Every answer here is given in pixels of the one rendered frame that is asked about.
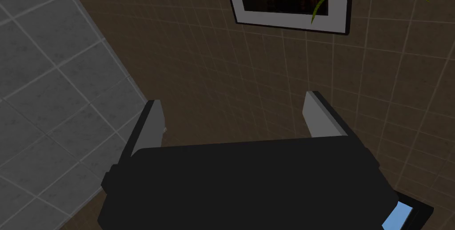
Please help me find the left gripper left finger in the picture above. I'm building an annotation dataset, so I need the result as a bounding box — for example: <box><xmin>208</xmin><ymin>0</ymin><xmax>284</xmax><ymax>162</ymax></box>
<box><xmin>119</xmin><ymin>99</ymin><xmax>167</xmax><ymax>165</ymax></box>

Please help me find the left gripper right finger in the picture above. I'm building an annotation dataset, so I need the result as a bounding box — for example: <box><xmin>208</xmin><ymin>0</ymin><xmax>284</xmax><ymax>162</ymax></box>
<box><xmin>302</xmin><ymin>90</ymin><xmax>359</xmax><ymax>145</ymax></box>

